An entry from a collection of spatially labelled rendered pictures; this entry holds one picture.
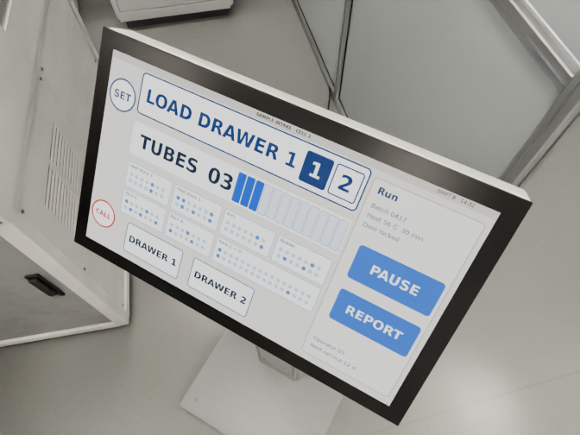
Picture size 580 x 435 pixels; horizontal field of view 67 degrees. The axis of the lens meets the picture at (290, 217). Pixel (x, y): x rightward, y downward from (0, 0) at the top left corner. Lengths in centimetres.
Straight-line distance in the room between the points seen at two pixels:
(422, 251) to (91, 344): 141
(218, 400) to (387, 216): 116
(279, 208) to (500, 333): 135
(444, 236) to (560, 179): 174
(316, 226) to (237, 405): 110
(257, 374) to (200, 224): 102
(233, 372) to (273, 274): 102
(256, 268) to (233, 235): 5
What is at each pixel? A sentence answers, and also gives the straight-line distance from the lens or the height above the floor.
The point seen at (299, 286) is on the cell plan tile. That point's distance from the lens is 53.
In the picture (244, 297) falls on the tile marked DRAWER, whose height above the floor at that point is 101.
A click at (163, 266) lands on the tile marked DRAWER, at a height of 99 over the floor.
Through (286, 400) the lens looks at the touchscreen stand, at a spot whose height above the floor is 4.
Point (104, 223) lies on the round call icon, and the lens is 67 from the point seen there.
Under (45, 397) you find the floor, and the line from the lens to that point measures 175.
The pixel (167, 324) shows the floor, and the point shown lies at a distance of 166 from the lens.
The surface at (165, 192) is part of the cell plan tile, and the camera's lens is 58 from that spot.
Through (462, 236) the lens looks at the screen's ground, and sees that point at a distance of 47.
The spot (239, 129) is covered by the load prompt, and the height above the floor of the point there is 116.
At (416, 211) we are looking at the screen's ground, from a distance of 47.
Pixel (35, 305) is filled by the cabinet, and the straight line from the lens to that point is 145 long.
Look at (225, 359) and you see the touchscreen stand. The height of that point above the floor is 4.
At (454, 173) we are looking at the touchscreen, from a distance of 46.
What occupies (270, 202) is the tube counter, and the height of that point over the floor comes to 111.
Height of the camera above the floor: 155
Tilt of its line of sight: 61 degrees down
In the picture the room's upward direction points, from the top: straight up
